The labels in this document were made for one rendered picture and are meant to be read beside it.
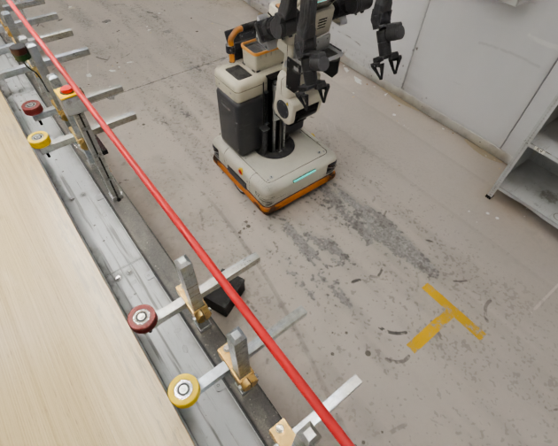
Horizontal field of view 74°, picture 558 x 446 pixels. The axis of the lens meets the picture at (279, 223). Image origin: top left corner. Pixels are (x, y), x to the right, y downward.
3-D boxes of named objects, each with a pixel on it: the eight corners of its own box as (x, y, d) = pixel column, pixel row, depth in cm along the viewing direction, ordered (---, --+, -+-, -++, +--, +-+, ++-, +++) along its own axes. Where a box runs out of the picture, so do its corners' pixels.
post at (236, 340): (246, 382, 122) (238, 324, 85) (252, 391, 121) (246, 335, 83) (237, 389, 121) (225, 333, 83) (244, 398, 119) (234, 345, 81)
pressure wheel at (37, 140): (44, 149, 167) (32, 128, 157) (62, 150, 166) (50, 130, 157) (35, 162, 162) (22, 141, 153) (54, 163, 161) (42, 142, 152)
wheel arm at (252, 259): (255, 257, 132) (254, 250, 129) (260, 264, 130) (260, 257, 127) (140, 327, 115) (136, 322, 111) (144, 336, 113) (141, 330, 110)
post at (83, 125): (120, 191, 165) (80, 103, 130) (124, 198, 163) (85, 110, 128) (110, 196, 163) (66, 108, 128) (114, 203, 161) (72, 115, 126)
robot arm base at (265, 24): (275, 16, 164) (253, 23, 159) (284, 10, 157) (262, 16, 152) (282, 36, 167) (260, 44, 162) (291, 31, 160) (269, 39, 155)
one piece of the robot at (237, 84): (220, 151, 262) (205, 31, 197) (282, 124, 284) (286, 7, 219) (247, 179, 246) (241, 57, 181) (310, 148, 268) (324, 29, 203)
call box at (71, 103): (83, 102, 132) (74, 82, 125) (90, 111, 128) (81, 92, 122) (63, 109, 129) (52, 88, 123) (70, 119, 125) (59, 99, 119)
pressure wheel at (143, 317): (158, 345, 114) (148, 331, 105) (133, 341, 114) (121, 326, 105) (166, 321, 119) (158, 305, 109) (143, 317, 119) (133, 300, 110)
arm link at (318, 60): (310, 36, 151) (293, 42, 147) (329, 34, 142) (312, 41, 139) (314, 66, 157) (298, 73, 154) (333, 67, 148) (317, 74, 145)
